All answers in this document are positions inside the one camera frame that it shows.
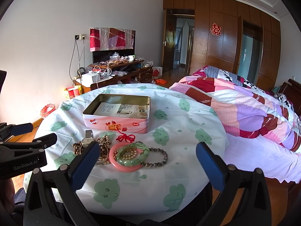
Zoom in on silver wrist watch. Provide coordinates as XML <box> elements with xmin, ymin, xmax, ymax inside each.
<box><xmin>81</xmin><ymin>130</ymin><xmax>95</xmax><ymax>147</ymax></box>

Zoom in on gold bead necklace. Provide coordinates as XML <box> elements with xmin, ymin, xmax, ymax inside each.
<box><xmin>95</xmin><ymin>134</ymin><xmax>112</xmax><ymax>166</ymax></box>

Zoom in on pink bangle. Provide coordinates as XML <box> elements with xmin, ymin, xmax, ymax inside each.
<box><xmin>109</xmin><ymin>142</ymin><xmax>142</xmax><ymax>173</ymax></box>

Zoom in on red knot charm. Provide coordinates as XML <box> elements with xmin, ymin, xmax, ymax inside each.
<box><xmin>116</xmin><ymin>129</ymin><xmax>136</xmax><ymax>143</ymax></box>

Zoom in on green jade bangle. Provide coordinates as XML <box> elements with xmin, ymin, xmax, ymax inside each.
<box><xmin>116</xmin><ymin>142</ymin><xmax>150</xmax><ymax>167</ymax></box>

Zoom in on grey stone bead bracelet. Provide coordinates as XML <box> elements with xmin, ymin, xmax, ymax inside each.
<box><xmin>140</xmin><ymin>147</ymin><xmax>169</xmax><ymax>168</ymax></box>

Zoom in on brown wooden bead mala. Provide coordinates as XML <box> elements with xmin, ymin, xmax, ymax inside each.
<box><xmin>73</xmin><ymin>142</ymin><xmax>85</xmax><ymax>155</ymax></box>

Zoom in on red lined waste basket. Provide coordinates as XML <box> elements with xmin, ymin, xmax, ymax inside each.
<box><xmin>40</xmin><ymin>104</ymin><xmax>56</xmax><ymax>119</ymax></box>

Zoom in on red yellow carton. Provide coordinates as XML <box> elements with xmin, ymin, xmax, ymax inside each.
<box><xmin>63</xmin><ymin>85</ymin><xmax>82</xmax><ymax>99</ymax></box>

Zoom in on paper leaflets in tin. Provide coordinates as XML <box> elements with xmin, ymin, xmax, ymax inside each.
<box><xmin>93</xmin><ymin>102</ymin><xmax>150</xmax><ymax>119</ymax></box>

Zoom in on white box appliance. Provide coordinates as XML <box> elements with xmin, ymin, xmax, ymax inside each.
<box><xmin>81</xmin><ymin>73</ymin><xmax>101</xmax><ymax>86</ymax></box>

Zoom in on pink patchwork quilt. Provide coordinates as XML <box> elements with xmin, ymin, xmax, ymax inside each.
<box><xmin>170</xmin><ymin>66</ymin><xmax>300</xmax><ymax>153</ymax></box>

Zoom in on white green cloud cloth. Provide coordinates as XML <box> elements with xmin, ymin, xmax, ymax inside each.
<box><xmin>36</xmin><ymin>84</ymin><xmax>229</xmax><ymax>221</ymax></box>

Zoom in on pink cookie tin box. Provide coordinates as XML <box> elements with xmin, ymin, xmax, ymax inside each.
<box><xmin>83</xmin><ymin>93</ymin><xmax>151</xmax><ymax>134</ymax></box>

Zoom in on wooden tv cabinet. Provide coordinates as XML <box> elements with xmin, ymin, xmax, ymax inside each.
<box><xmin>73</xmin><ymin>60</ymin><xmax>153</xmax><ymax>93</ymax></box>

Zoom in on television with patchwork cover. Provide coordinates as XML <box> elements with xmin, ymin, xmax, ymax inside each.
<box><xmin>89</xmin><ymin>27</ymin><xmax>136</xmax><ymax>63</ymax></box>

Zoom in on wooden bed headboard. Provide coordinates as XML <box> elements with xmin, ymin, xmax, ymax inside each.
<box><xmin>280</xmin><ymin>79</ymin><xmax>301</xmax><ymax>116</ymax></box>

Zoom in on wooden door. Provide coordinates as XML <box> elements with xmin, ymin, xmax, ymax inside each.
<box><xmin>162</xmin><ymin>9</ymin><xmax>176</xmax><ymax>73</ymax></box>

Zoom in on wooden wardrobe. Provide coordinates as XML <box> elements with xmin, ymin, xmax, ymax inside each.
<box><xmin>163</xmin><ymin>0</ymin><xmax>281</xmax><ymax>91</ymax></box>

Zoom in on red double happiness sticker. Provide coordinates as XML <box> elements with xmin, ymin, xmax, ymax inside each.
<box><xmin>210</xmin><ymin>23</ymin><xmax>221</xmax><ymax>36</ymax></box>

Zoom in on hanging power cables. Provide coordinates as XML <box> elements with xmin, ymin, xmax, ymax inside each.
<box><xmin>68</xmin><ymin>38</ymin><xmax>86</xmax><ymax>83</ymax></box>

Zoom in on wall power socket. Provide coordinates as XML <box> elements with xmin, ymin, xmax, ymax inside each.
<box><xmin>74</xmin><ymin>34</ymin><xmax>86</xmax><ymax>40</ymax></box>

